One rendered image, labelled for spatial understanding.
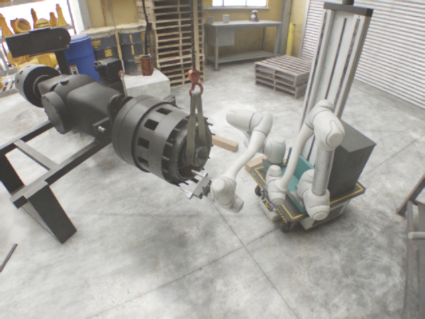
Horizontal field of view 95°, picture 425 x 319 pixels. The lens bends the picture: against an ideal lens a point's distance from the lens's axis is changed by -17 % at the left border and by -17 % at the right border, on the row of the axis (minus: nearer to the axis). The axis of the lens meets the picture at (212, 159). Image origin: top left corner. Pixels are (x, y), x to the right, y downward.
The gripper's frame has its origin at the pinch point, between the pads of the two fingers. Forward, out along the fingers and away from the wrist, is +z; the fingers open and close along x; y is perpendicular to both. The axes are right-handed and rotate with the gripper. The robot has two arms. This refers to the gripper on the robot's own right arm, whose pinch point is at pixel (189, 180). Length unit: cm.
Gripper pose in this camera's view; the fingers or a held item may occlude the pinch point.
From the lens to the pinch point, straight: 146.7
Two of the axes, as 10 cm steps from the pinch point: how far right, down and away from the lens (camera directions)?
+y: 2.0, 5.6, 8.1
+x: 5.4, -7.5, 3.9
